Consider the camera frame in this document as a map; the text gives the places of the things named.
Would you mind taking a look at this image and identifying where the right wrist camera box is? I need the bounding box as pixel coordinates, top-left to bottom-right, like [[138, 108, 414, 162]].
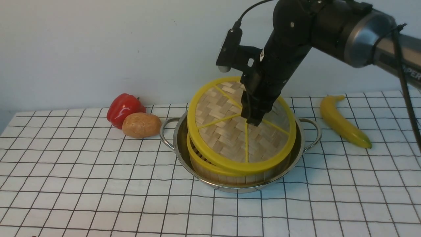
[[215, 27, 261, 74]]

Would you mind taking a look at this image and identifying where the yellow banana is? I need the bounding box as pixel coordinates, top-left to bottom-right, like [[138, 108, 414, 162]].
[[320, 95, 372, 149]]

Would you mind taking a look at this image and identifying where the white grid tablecloth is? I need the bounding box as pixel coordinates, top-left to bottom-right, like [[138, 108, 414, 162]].
[[0, 91, 421, 237]]

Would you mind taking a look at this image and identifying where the yellow-rimmed bamboo steamer basket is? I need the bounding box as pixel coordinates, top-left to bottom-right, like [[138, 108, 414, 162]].
[[186, 133, 291, 185]]

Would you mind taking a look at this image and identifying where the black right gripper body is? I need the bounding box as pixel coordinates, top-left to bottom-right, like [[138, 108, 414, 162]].
[[240, 49, 298, 119]]

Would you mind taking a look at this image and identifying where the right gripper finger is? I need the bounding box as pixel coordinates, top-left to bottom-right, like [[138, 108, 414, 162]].
[[247, 114, 263, 126]]

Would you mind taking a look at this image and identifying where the brown potato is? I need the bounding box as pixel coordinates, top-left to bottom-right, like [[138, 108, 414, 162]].
[[122, 112, 162, 139]]

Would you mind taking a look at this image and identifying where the red bell pepper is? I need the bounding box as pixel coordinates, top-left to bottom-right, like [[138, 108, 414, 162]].
[[106, 93, 146, 130]]

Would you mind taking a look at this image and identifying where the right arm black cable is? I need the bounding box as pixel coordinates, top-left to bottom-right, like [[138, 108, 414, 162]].
[[375, 23, 421, 152]]

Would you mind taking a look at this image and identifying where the stainless steel pot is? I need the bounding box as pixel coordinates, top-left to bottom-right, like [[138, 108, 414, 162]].
[[159, 112, 322, 194]]

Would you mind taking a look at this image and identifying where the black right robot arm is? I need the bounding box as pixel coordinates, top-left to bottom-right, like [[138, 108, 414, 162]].
[[241, 0, 420, 126]]

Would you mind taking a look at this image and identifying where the yellow woven steamer lid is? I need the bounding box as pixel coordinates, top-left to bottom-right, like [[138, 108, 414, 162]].
[[187, 77, 298, 174]]

